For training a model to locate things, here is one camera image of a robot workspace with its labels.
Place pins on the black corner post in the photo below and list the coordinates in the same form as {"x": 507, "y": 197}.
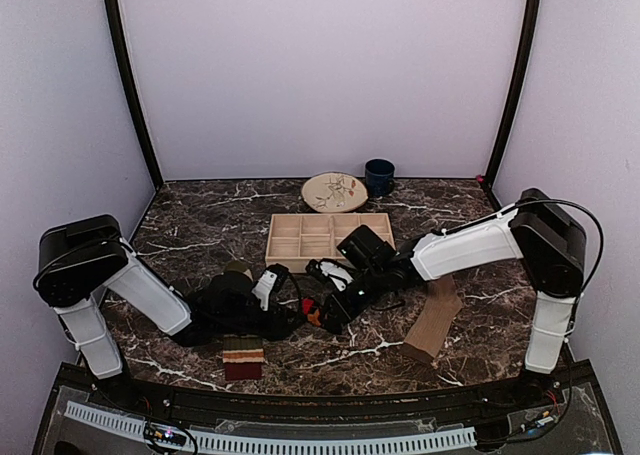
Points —
{"x": 125, "y": 70}
{"x": 523, "y": 52}

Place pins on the wooden compartment tray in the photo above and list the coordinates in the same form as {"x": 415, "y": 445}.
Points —
{"x": 295, "y": 239}

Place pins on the tan plain sock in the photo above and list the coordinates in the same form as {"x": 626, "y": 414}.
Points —
{"x": 426, "y": 337}

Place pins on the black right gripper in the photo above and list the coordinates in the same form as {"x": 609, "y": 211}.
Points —
{"x": 345, "y": 310}

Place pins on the black argyle sock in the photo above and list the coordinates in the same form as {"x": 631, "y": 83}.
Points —
{"x": 313, "y": 311}

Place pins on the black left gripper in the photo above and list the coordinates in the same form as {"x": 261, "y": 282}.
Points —
{"x": 278, "y": 320}

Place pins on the right black corner post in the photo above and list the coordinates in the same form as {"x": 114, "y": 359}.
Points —
{"x": 523, "y": 52}

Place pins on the patterned ceramic plate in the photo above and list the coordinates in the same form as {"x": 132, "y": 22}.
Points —
{"x": 334, "y": 192}

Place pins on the white slotted cable duct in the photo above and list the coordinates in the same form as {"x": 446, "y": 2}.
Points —
{"x": 168, "y": 437}

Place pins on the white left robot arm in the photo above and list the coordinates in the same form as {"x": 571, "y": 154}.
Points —
{"x": 81, "y": 257}

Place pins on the left black corner post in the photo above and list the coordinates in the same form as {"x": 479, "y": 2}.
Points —
{"x": 125, "y": 70}

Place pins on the dark blue mug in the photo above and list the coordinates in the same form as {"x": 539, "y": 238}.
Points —
{"x": 379, "y": 177}

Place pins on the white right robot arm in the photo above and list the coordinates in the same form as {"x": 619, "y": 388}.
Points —
{"x": 535, "y": 230}

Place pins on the beige striped sock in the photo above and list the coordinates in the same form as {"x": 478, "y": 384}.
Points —
{"x": 243, "y": 355}

